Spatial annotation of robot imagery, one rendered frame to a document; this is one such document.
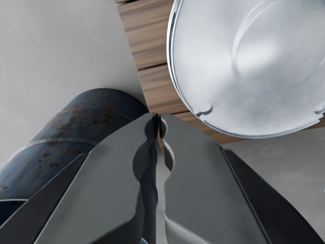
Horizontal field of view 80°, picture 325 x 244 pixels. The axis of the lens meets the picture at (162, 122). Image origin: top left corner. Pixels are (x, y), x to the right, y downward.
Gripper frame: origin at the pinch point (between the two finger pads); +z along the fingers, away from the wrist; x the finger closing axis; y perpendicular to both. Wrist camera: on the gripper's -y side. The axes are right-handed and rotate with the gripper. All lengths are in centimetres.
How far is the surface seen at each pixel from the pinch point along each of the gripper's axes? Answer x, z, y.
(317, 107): 24.5, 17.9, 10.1
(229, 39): 8.8, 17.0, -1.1
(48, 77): -42, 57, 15
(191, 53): 3.9, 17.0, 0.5
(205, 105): 6.6, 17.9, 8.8
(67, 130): -23.8, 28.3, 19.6
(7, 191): -26.0, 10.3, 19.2
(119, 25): -14, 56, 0
